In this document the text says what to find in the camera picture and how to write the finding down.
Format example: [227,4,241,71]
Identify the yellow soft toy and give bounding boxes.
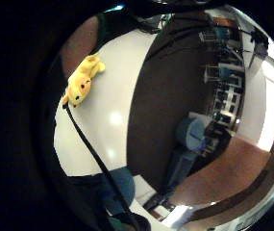
[61,53,107,109]

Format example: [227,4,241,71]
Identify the black cable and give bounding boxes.
[62,103,135,222]

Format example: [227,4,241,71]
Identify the blue office chair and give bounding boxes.
[175,115,213,152]

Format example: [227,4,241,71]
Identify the black tripod stand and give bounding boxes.
[247,26,271,69]

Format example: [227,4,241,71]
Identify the dark shelf unit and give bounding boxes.
[199,26,247,127]

